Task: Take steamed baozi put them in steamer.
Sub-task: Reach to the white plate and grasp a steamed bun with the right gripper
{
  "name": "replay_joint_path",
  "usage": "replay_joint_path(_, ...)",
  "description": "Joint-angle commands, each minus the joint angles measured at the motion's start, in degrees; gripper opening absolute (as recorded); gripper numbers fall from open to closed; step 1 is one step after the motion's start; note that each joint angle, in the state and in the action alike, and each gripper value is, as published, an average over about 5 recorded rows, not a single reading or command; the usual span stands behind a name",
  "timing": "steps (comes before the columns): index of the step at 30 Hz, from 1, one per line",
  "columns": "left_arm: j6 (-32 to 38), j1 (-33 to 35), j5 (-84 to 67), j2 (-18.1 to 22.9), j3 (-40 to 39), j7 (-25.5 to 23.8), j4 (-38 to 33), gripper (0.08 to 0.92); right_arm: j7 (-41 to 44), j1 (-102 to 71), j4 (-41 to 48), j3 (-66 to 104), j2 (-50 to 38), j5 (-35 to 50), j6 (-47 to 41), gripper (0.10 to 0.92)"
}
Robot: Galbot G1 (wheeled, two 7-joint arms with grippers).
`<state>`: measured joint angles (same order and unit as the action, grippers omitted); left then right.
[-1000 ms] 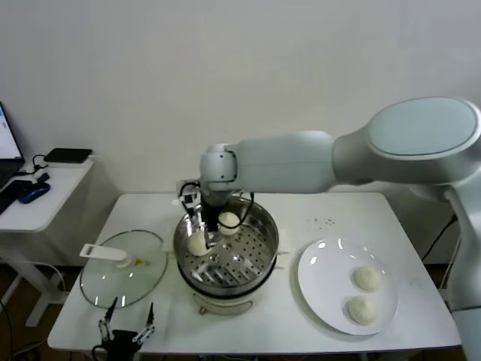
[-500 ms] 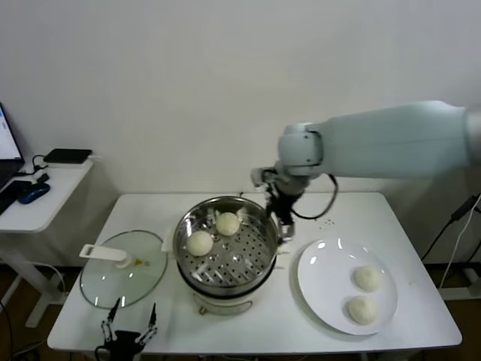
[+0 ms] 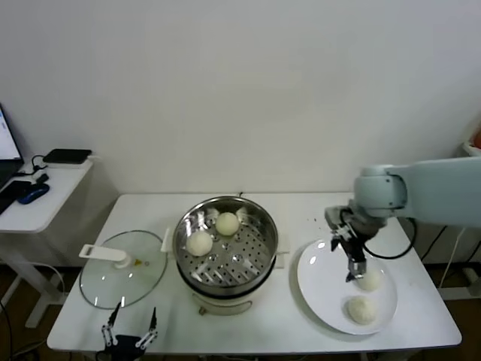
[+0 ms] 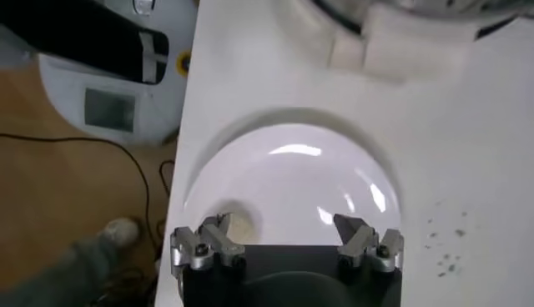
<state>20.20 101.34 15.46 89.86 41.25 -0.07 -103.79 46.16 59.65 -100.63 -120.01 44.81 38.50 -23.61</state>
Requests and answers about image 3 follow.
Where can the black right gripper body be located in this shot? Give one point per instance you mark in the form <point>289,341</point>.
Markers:
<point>353,244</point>

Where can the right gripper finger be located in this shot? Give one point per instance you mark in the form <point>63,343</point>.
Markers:
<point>357,270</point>
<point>334,242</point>

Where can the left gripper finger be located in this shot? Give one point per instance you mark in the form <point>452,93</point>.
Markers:
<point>109,332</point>
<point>148,336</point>

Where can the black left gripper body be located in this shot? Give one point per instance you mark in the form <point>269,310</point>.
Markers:
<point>129,349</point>

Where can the white steamed baozi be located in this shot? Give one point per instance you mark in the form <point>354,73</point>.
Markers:
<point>361,309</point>
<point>227,224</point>
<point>372,282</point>
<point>199,243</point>

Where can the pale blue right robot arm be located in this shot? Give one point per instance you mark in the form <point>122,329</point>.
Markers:
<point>432,188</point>

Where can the stainless steel steamer basket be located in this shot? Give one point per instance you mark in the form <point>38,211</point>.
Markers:
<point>195,270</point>

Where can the white round plate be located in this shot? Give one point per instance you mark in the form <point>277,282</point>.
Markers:
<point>323,286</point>

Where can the white side table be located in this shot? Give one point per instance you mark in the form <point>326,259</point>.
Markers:
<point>56,199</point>

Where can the white side desk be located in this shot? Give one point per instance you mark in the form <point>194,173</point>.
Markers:
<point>473,150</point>

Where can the blue computer mouse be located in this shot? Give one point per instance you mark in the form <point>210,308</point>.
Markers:
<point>34,193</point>

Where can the small black dongle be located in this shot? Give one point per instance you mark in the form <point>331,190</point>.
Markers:
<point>41,178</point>

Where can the black flat pad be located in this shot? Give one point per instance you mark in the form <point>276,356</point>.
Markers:
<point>15,188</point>

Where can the black flat device box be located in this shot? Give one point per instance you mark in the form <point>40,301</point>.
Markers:
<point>67,155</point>

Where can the black laptop with lit screen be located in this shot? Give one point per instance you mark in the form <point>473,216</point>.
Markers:
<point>7,143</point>

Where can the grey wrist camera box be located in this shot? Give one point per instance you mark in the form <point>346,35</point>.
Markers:
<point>332,217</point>

